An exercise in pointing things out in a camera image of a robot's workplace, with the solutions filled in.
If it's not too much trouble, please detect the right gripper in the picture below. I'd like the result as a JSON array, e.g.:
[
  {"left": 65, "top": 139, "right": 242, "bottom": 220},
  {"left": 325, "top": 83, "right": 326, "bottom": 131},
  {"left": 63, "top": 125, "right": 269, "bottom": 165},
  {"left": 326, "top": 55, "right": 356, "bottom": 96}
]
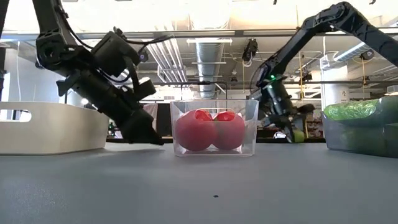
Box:
[{"left": 251, "top": 79, "right": 299, "bottom": 144}]

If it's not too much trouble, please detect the green lime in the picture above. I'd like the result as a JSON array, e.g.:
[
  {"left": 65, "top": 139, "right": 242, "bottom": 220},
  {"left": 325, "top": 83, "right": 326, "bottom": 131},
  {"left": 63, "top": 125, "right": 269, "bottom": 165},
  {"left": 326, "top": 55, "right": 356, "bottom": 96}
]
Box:
[{"left": 292, "top": 129, "right": 305, "bottom": 144}]

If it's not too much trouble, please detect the red tomato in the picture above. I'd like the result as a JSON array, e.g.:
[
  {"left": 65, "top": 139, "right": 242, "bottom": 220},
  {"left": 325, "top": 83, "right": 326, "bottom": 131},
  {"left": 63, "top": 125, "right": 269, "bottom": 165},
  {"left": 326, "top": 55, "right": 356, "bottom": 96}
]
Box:
[
  {"left": 213, "top": 110, "right": 246, "bottom": 151},
  {"left": 174, "top": 108, "right": 218, "bottom": 152}
]

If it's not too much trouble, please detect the grey translucent plastic bin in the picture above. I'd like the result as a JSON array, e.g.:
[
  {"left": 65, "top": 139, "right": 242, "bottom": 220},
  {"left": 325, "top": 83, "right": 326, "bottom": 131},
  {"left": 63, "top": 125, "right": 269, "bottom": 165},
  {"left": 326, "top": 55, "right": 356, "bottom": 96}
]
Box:
[{"left": 322, "top": 95, "right": 398, "bottom": 159}]

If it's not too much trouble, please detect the clear plastic bin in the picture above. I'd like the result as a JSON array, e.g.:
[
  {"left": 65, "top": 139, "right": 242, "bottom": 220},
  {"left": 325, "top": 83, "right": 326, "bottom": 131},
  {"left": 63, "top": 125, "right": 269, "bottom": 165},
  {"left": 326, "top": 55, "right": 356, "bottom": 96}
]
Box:
[{"left": 170, "top": 99, "right": 259, "bottom": 157}]

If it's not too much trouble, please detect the white plastic bin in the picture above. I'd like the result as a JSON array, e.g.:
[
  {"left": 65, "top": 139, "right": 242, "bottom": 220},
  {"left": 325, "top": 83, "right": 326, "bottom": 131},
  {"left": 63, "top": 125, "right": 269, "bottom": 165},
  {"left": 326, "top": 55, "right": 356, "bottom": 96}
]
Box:
[{"left": 0, "top": 101, "right": 110, "bottom": 156}]

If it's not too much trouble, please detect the black table frame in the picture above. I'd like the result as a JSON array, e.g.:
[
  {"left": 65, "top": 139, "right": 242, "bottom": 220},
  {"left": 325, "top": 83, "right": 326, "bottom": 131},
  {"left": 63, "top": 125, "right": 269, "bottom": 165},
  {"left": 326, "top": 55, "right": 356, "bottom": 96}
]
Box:
[{"left": 105, "top": 136, "right": 326, "bottom": 144}]

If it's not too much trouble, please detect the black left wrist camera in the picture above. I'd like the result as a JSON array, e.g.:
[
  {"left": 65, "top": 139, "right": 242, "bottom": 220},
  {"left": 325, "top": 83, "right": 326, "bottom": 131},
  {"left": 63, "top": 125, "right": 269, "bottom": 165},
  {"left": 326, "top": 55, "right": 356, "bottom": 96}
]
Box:
[{"left": 91, "top": 27, "right": 149, "bottom": 78}]

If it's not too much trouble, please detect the black overhead camera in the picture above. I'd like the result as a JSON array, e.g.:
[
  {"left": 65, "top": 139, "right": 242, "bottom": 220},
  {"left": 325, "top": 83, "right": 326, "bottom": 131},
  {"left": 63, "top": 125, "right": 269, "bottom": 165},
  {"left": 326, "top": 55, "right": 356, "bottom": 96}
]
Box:
[{"left": 242, "top": 39, "right": 259, "bottom": 62}]

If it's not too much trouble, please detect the silver ceiling duct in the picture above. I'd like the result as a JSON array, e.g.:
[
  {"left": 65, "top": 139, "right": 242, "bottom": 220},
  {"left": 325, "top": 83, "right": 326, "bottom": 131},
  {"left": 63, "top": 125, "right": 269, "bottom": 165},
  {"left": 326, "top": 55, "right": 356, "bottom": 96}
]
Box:
[{"left": 195, "top": 42, "right": 225, "bottom": 99}]

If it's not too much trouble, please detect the grey overhead frame beam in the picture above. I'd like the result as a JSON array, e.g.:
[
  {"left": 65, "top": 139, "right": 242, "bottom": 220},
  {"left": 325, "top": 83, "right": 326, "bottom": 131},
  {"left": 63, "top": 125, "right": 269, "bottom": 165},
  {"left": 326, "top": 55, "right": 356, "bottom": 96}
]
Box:
[{"left": 0, "top": 29, "right": 398, "bottom": 40}]

